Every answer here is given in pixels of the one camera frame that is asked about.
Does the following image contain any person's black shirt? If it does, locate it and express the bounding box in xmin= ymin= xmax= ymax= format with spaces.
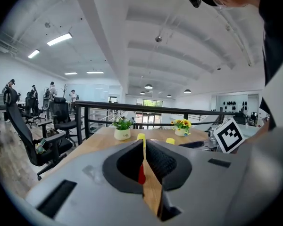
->
xmin=258 ymin=0 xmax=283 ymax=130

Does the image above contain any black office chair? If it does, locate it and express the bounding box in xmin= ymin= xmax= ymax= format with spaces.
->
xmin=3 ymin=87 xmax=74 ymax=181
xmin=23 ymin=92 xmax=47 ymax=128
xmin=52 ymin=97 xmax=77 ymax=147

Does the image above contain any green plant in white pot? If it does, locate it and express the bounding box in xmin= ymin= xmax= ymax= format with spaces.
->
xmin=112 ymin=116 xmax=134 ymax=141

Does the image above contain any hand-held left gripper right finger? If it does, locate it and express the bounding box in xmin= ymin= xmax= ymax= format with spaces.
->
xmin=146 ymin=139 xmax=250 ymax=226

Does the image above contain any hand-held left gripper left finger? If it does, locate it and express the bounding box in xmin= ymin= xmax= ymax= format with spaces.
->
xmin=25 ymin=139 xmax=161 ymax=226

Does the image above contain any sunflower bouquet in vase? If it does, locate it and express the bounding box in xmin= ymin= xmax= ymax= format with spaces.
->
xmin=170 ymin=118 xmax=192 ymax=137

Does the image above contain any green bottle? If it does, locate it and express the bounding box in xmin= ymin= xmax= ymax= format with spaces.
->
xmin=35 ymin=138 xmax=47 ymax=154

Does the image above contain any red paper cup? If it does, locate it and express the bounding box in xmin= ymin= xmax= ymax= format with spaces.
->
xmin=137 ymin=163 xmax=147 ymax=185

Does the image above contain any bare branch coat stand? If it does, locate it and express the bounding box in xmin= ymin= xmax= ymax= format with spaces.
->
xmin=60 ymin=83 xmax=69 ymax=98

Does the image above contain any person's right forearm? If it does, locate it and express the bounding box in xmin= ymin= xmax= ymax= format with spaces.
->
xmin=244 ymin=123 xmax=273 ymax=148

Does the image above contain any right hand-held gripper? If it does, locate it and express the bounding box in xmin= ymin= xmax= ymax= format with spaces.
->
xmin=178 ymin=118 xmax=245 ymax=154

